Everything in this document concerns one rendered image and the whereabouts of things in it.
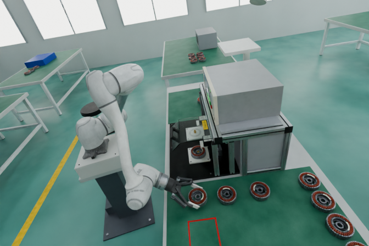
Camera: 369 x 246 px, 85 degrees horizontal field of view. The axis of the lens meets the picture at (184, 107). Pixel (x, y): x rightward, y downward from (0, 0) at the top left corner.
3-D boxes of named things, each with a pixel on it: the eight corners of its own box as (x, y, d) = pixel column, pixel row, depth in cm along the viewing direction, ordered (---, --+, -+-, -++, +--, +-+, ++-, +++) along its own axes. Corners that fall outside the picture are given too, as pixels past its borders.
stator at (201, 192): (186, 206, 119) (185, 202, 116) (190, 189, 127) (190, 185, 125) (206, 209, 116) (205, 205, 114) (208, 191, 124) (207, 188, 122)
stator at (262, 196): (270, 188, 123) (271, 184, 121) (268, 204, 115) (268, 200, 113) (252, 182, 128) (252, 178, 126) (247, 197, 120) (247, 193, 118)
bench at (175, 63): (171, 119, 325) (161, 77, 285) (170, 73, 480) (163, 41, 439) (239, 108, 322) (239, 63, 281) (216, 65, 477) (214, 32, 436)
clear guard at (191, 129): (172, 151, 125) (171, 144, 122) (172, 127, 145) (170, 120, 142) (224, 143, 124) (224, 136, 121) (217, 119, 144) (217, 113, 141)
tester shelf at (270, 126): (214, 144, 116) (214, 138, 113) (200, 88, 173) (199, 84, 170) (292, 132, 114) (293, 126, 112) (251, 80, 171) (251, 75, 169)
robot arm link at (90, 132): (79, 145, 158) (67, 122, 148) (100, 133, 169) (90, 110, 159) (88, 152, 148) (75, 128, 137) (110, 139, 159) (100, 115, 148)
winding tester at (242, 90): (215, 125, 122) (213, 96, 111) (205, 91, 159) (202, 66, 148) (280, 115, 121) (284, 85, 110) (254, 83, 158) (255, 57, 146)
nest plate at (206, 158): (189, 164, 145) (189, 163, 144) (188, 149, 157) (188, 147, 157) (210, 161, 144) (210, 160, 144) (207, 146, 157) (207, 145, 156)
